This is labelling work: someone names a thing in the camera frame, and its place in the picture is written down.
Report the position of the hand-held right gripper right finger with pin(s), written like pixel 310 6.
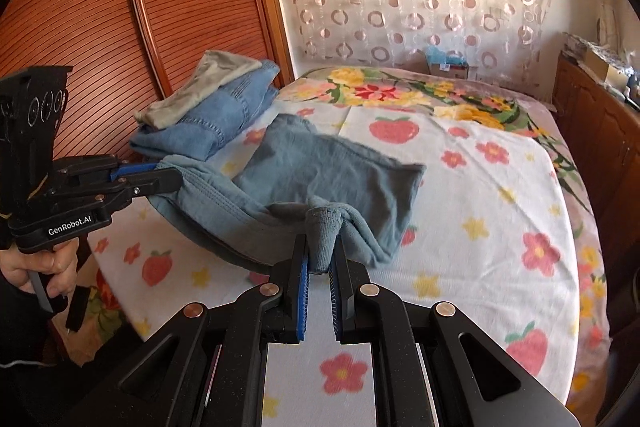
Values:
pixel 336 302

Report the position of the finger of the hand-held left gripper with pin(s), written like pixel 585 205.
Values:
pixel 137 169
pixel 150 182

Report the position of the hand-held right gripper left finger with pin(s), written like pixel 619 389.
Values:
pixel 303 297

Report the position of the blue-grey pants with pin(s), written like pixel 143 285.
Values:
pixel 320 167

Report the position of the person's left forearm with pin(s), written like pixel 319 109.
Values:
pixel 30 337

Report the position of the person's left hand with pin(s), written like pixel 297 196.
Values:
pixel 50 264

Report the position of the folded grey-green garment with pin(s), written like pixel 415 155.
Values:
pixel 200 89

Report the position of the folded denim jeans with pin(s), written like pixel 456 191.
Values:
pixel 225 107

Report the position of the white floral blanket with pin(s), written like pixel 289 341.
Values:
pixel 475 217

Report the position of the wooden slatted wardrobe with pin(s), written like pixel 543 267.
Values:
pixel 150 7

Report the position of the pink floral bedspread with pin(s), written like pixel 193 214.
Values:
pixel 400 89

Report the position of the cardboard box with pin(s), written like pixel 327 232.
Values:
pixel 450 64

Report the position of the wooden side cabinet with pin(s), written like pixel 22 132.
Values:
pixel 595 132

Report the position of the box with patterned cloth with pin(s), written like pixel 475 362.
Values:
pixel 600 59

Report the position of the white window curtain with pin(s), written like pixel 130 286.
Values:
pixel 607 7

